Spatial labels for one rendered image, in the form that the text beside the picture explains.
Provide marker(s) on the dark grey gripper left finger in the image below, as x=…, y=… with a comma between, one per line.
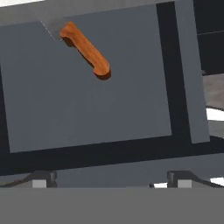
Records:
x=43, y=179

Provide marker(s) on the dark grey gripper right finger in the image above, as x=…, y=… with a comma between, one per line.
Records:
x=182, y=179

